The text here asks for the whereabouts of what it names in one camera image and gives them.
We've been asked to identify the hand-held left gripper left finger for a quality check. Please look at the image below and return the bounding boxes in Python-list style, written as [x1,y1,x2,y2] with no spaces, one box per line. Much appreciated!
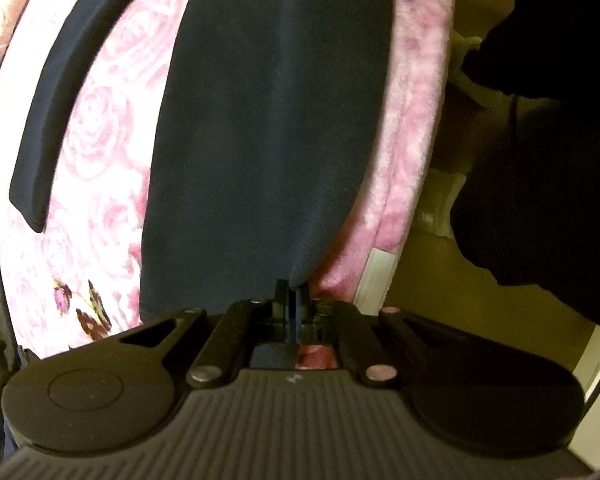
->
[117,280,297,389]

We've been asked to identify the white mattress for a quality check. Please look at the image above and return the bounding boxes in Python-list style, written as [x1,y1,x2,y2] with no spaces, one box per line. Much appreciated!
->
[357,247,400,308]

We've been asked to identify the pink floral blanket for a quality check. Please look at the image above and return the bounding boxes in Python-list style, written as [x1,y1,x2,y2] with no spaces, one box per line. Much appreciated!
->
[0,0,457,367]

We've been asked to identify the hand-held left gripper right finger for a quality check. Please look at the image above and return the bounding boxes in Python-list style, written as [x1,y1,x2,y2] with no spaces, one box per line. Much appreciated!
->
[296,283,460,388]

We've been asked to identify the navy blue pants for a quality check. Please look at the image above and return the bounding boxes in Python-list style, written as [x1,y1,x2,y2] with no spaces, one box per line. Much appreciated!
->
[8,0,399,371]

